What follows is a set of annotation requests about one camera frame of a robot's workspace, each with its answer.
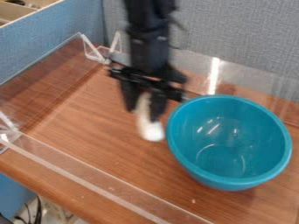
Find clear acrylic barrier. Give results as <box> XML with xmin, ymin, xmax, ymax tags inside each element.
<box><xmin>116</xmin><ymin>40</ymin><xmax>299</xmax><ymax>127</ymax></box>
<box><xmin>0</xmin><ymin>111</ymin><xmax>214</xmax><ymax>224</ymax></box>

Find wooden shelf box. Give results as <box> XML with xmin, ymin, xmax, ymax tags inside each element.
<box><xmin>0</xmin><ymin>0</ymin><xmax>64</xmax><ymax>28</ymax></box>

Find clear acrylic back barrier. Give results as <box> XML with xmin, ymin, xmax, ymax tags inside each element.
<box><xmin>116</xmin><ymin>40</ymin><xmax>299</xmax><ymax>127</ymax></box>

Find black cables under table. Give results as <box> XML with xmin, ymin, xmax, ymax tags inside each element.
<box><xmin>0</xmin><ymin>194</ymin><xmax>44</xmax><ymax>224</ymax></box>

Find blue plastic bowl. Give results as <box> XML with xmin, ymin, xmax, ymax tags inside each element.
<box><xmin>166</xmin><ymin>94</ymin><xmax>293</xmax><ymax>191</ymax></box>

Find clear acrylic front barrier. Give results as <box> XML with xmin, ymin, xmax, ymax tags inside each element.
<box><xmin>0</xmin><ymin>111</ymin><xmax>214</xmax><ymax>224</ymax></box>

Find clear acrylic corner bracket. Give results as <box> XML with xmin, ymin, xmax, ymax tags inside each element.
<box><xmin>80</xmin><ymin>31</ymin><xmax>123</xmax><ymax>65</ymax></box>

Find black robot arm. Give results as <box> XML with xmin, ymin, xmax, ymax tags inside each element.
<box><xmin>110</xmin><ymin>0</ymin><xmax>187</xmax><ymax>123</ymax></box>

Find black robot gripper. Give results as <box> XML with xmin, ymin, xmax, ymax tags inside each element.
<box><xmin>110</xmin><ymin>66</ymin><xmax>188</xmax><ymax>123</ymax></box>

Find white brown plush mushroom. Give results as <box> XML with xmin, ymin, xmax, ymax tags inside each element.
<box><xmin>135</xmin><ymin>93</ymin><xmax>164</xmax><ymax>142</ymax></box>

